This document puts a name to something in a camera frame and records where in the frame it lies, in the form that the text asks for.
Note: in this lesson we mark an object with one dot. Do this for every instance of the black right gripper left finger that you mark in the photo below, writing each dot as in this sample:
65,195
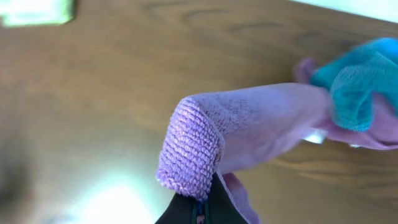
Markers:
181,210

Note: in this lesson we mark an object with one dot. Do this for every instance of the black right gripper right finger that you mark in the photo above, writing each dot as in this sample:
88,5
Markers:
219,208

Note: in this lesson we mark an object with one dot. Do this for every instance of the purple microfiber cloth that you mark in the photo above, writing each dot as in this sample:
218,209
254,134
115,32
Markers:
224,132

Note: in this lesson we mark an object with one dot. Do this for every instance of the purple cloth in pile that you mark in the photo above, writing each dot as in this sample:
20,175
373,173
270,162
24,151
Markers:
382,135

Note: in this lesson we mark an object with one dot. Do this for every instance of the blue microfiber cloth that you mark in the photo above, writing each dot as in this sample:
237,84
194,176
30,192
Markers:
354,78

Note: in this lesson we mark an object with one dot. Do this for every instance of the folded green cloth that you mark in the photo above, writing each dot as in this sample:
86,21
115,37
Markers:
21,13

